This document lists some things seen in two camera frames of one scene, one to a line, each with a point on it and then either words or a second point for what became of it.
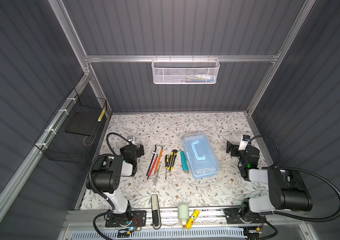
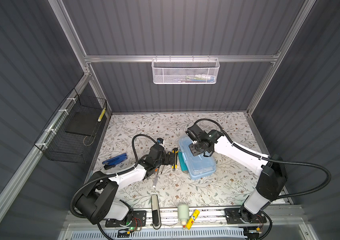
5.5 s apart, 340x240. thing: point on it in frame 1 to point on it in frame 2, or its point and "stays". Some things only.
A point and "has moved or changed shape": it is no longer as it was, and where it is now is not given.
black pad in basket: [85, 123] stays
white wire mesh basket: [185, 70] stays
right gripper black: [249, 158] to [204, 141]
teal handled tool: [185, 166] stays
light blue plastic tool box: [202, 160] has moved or changed shape
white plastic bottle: [183, 214] stays
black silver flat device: [156, 222] stays
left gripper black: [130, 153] to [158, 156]
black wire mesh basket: [69, 135] stays
